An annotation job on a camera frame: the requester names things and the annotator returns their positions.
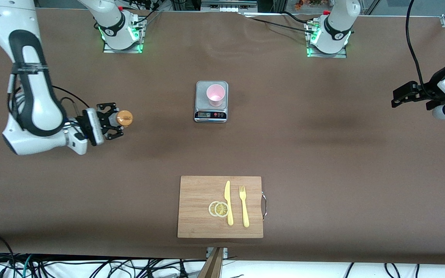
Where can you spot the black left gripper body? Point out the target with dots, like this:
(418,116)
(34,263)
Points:
(430,89)

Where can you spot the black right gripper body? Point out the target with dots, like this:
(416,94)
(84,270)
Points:
(106,120)

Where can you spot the translucent sauce bottle orange cap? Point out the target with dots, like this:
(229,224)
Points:
(125,118)

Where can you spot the pink plastic cup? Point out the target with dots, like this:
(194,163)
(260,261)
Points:
(215,94)

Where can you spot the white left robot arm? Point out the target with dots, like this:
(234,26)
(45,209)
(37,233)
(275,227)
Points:
(340,23)

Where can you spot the silver digital kitchen scale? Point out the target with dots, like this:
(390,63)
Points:
(201,90)

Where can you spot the lemon slice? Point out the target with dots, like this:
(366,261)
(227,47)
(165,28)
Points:
(211,209)
(221,209)

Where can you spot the yellow plastic knife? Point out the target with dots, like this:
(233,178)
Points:
(227,195)

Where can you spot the yellow plastic fork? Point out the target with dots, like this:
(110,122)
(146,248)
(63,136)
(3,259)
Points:
(244,208)

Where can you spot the grey metal box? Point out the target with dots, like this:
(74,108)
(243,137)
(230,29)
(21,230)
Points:
(222,4)

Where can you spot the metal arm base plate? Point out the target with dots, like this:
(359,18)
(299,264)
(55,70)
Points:
(340,55)
(108,48)

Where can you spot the wooden post with bracket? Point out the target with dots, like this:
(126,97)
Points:
(213,266)

